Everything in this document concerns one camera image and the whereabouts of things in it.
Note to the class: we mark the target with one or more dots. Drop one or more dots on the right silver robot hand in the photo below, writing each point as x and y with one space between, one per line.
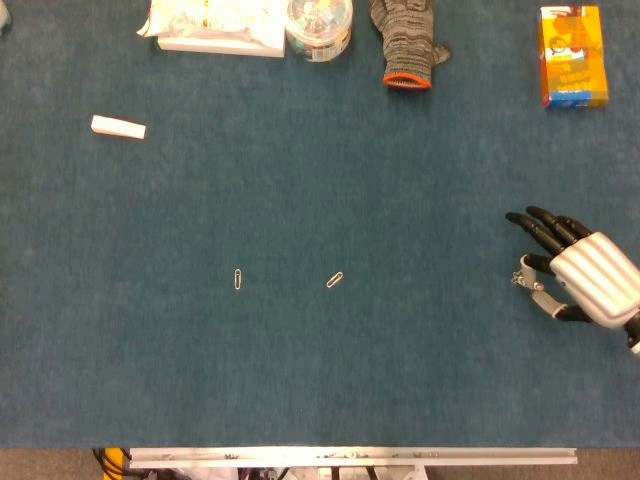
590 275

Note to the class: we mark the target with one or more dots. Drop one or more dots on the paper clip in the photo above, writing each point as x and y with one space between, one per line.
238 279
334 280

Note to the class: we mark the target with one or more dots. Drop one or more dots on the orange and blue carton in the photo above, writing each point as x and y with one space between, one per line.
572 60

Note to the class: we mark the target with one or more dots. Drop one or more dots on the teal felt table mat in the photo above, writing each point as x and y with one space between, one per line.
320 350

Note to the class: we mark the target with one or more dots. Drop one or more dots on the grey knit glove orange cuff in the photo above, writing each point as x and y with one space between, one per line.
405 45

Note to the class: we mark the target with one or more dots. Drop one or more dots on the clear jar of coloured clips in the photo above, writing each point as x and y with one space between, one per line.
320 30

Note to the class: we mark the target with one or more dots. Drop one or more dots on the white flat box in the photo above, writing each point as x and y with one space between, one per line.
220 47

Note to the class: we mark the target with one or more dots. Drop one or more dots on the white wet wipes pack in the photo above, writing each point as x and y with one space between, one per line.
215 17

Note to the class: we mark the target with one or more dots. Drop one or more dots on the white wedge block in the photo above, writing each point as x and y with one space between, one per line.
117 127

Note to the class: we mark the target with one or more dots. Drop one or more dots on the aluminium rail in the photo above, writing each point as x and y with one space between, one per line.
350 456

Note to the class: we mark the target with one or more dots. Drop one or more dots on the yellow bracket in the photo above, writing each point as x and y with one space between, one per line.
114 457

